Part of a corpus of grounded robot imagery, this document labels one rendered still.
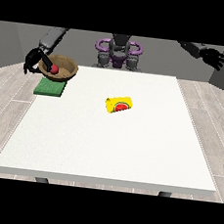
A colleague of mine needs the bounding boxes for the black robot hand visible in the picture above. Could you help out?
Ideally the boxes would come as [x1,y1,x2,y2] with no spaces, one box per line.
[197,46,224,72]
[22,46,56,78]

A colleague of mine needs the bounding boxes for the brown wooden bowl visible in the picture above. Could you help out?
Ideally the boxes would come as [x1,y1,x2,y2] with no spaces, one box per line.
[36,52,81,84]

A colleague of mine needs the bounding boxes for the small red ball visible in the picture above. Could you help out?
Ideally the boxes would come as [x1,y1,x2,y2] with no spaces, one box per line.
[49,64,60,75]

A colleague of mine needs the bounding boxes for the green square pad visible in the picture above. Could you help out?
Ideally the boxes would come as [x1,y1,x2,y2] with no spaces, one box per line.
[32,75,68,99]

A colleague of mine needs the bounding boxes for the yellow cup with melon print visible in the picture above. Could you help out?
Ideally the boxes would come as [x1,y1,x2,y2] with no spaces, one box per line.
[104,94,134,117]

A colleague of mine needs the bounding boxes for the grey robot trunk purple rings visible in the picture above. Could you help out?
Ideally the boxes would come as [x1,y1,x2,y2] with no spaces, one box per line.
[91,31,147,74]

